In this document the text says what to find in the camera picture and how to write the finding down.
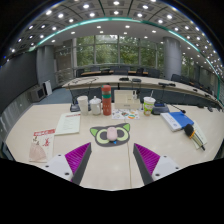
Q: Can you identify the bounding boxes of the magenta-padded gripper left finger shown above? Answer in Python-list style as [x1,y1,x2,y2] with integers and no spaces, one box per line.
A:
[43,142,93,186]

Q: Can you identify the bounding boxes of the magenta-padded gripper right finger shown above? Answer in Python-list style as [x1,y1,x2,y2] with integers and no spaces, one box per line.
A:
[132,143,183,186]

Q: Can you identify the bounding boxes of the cat face mouse pad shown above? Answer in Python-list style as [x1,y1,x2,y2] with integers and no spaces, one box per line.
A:
[89,122,132,148]

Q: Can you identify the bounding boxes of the red and white leaflet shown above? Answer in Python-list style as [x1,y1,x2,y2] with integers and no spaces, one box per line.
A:
[28,128,56,164]

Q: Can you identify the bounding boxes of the black handheld microphone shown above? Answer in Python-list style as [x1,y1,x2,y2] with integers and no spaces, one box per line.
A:
[183,123,206,152]

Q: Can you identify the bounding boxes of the white booklet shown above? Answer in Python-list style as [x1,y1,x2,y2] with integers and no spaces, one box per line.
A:
[191,120,208,150]

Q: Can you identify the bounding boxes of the blue and white book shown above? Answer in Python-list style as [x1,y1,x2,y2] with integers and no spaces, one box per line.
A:
[160,111,195,133]

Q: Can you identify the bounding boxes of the black conference desk unit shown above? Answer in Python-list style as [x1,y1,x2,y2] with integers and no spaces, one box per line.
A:
[151,102,170,116]

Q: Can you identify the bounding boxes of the black gooseneck table microphone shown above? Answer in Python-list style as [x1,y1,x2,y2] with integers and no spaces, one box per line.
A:
[169,104,187,115]

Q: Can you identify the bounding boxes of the paper cup with straw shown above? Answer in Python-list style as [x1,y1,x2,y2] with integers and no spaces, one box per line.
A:
[142,89,157,117]

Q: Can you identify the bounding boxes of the white paper cup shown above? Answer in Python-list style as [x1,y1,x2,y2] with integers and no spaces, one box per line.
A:
[76,95,90,116]

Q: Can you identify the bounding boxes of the small grey monitor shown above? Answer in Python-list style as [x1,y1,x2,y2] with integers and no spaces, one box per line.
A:
[29,86,46,103]

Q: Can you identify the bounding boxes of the cream cardboard box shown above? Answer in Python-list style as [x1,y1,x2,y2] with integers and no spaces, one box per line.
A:
[113,89,141,111]

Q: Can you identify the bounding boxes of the red thermos bottle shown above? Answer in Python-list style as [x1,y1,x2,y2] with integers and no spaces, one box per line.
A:
[101,84,113,117]

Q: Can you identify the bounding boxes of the long curved conference desk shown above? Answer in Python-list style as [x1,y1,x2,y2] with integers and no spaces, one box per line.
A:
[61,74,223,104]

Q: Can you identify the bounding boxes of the dark office chairs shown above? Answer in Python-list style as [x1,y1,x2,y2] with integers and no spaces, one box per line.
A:
[75,65,221,96]

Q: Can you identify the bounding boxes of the ceiling lights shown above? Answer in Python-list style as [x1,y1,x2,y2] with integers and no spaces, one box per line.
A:
[9,0,224,78]

